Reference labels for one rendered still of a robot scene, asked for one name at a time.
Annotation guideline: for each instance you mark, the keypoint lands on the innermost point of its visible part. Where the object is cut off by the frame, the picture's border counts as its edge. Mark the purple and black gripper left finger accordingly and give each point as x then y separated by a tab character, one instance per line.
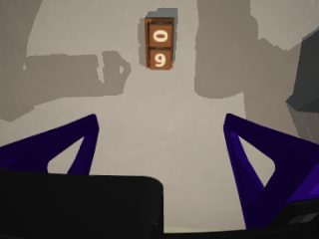
33	153

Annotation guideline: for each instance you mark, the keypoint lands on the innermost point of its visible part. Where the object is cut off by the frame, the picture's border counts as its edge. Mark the brown wooden tray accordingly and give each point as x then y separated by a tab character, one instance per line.
147	33

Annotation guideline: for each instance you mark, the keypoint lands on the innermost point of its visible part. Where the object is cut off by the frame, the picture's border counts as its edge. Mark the brown number cube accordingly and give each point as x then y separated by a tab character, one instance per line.
160	34
160	58

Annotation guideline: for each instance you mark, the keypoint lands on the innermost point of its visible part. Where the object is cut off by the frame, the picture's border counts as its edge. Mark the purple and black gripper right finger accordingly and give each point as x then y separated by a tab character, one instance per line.
296	174

